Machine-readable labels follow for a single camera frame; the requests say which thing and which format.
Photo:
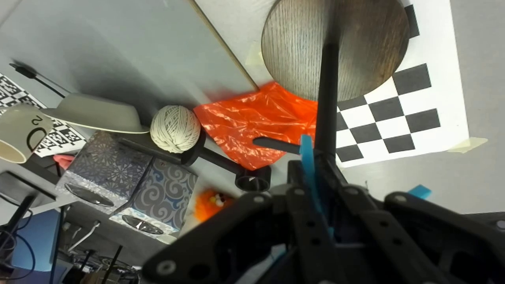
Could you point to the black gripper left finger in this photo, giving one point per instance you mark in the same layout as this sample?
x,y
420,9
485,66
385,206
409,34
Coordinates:
x,y
237,238

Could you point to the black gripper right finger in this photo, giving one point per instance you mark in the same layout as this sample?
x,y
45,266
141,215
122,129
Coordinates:
x,y
420,238

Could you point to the blue plastic clip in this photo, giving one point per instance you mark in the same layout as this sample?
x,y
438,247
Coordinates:
x,y
308,159

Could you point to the orange fuzzy toy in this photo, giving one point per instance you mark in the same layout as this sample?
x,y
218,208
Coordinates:
x,y
213,203

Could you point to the swirl patterned box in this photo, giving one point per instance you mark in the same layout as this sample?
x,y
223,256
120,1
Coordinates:
x,y
163,195

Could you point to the beige masking tape piece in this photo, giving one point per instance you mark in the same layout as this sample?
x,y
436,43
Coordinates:
x,y
468,144

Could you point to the orange plastic bag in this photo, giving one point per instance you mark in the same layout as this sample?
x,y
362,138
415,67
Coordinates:
x,y
253,127

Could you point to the white yarn ball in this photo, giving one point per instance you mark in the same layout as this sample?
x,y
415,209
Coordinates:
x,y
176,129

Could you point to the sparkly grey box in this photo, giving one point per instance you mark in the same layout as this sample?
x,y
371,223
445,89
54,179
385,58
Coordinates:
x,y
105,168

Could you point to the checkerboard calibration sheet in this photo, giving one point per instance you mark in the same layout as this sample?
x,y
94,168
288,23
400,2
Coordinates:
x,y
436,64

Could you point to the grey hat-shaped bowl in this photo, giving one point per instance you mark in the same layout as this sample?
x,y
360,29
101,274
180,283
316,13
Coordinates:
x,y
95,113

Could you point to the pink soft item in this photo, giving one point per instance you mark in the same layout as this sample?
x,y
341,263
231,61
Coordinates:
x,y
64,160

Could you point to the blue office chair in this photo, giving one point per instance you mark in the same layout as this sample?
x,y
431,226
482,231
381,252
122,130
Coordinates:
x,y
40,239

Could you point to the thin grey board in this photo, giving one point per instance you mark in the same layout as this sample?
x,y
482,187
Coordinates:
x,y
120,53

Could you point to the beige mug with number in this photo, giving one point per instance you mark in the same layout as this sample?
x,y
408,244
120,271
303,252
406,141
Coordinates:
x,y
21,135

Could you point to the marker code sheet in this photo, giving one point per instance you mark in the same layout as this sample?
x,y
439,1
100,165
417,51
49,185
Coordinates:
x,y
13,92

